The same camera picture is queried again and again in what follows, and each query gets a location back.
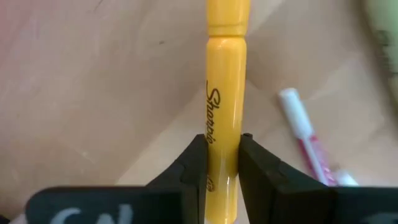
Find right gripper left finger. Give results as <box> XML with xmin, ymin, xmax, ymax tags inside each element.
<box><xmin>26</xmin><ymin>133</ymin><xmax>208</xmax><ymax>224</ymax></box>

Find orange Sharpie highlighter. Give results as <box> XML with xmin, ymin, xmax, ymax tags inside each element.
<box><xmin>203</xmin><ymin>0</ymin><xmax>251</xmax><ymax>224</ymax></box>

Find pink marker white cap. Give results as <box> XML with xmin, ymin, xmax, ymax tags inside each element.
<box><xmin>277</xmin><ymin>87</ymin><xmax>359</xmax><ymax>187</ymax></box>

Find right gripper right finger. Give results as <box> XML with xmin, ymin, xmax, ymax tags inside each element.
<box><xmin>238</xmin><ymin>133</ymin><xmax>398</xmax><ymax>224</ymax></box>

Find pale green highlighter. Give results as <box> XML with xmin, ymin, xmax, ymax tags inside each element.
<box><xmin>363</xmin><ymin>0</ymin><xmax>398</xmax><ymax>103</ymax></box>

